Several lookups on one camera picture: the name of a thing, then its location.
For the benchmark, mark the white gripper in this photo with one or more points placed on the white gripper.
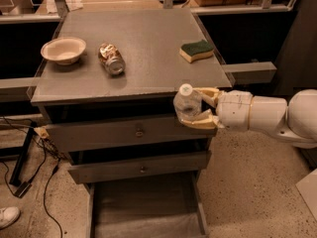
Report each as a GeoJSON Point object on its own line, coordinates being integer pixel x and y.
{"type": "Point", "coordinates": [234, 110]}

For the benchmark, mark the clear plastic water bottle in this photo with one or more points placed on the clear plastic water bottle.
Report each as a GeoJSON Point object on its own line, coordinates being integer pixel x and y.
{"type": "Point", "coordinates": [187, 103]}

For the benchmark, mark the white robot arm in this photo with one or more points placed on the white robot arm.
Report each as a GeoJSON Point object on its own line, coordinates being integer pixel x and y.
{"type": "Point", "coordinates": [291, 121]}

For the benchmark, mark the grey top drawer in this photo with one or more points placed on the grey top drawer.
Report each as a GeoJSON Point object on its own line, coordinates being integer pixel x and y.
{"type": "Point", "coordinates": [94, 135]}

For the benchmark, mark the grey drawer cabinet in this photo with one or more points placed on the grey drawer cabinet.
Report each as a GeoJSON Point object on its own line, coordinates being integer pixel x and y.
{"type": "Point", "coordinates": [149, 42]}

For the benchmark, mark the grey open bottom drawer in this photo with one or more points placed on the grey open bottom drawer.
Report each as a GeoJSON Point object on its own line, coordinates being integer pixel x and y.
{"type": "Point", "coordinates": [164, 206]}

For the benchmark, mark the grey middle drawer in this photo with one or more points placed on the grey middle drawer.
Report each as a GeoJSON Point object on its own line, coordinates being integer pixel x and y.
{"type": "Point", "coordinates": [142, 167]}

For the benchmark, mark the green yellow sponge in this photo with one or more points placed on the green yellow sponge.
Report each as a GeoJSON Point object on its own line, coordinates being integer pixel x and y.
{"type": "Point", "coordinates": [196, 51]}

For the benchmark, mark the crushed metal can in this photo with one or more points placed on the crushed metal can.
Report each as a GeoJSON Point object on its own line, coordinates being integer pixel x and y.
{"type": "Point", "coordinates": [111, 59]}

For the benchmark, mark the white paper bowl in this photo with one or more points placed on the white paper bowl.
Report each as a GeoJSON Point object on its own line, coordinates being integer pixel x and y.
{"type": "Point", "coordinates": [64, 50]}

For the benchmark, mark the white crumpled cloth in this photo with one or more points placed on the white crumpled cloth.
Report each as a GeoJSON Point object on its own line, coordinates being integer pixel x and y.
{"type": "Point", "coordinates": [74, 4]}

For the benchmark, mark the black metal stand leg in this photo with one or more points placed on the black metal stand leg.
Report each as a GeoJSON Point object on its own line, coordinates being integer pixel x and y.
{"type": "Point", "coordinates": [22, 187]}

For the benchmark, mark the white sneaker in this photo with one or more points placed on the white sneaker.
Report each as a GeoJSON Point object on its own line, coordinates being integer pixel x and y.
{"type": "Point", "coordinates": [8, 215]}

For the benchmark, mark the grey horizontal rail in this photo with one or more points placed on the grey horizontal rail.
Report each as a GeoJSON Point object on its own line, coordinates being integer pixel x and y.
{"type": "Point", "coordinates": [250, 73]}

